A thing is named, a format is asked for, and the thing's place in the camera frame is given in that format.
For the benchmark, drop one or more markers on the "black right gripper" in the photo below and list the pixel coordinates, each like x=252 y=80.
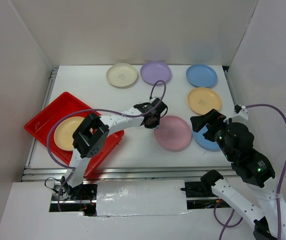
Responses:
x=214 y=117

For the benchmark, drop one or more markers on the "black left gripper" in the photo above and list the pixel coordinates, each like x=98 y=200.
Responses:
x=154 y=126

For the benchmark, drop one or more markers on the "pink plate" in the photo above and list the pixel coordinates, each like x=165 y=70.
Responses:
x=173 y=134

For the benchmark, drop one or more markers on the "orange plate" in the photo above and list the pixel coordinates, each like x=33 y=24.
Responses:
x=63 y=134
x=202 y=100

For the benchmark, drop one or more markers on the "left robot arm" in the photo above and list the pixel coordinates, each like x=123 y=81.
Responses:
x=91 y=135

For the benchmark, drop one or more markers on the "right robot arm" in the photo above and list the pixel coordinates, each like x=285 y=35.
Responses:
x=268 y=219

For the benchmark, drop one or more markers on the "blue plate in front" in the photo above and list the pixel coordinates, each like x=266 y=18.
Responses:
x=206 y=144

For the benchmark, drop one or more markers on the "blue plate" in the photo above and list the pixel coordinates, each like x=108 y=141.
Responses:
x=206 y=144
x=200 y=75

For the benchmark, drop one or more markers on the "blue plate at back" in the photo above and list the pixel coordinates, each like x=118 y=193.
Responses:
x=200 y=75

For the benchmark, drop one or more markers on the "purple plate at back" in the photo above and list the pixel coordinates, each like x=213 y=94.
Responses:
x=153 y=71

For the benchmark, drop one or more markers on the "cream plate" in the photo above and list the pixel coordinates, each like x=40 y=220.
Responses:
x=121 y=75

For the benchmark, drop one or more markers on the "white foil-edged panel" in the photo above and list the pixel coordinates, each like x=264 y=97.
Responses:
x=141 y=198

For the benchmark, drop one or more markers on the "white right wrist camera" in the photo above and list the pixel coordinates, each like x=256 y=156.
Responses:
x=240 y=113

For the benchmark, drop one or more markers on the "aluminium front rail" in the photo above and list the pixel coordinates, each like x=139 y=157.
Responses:
x=128 y=174

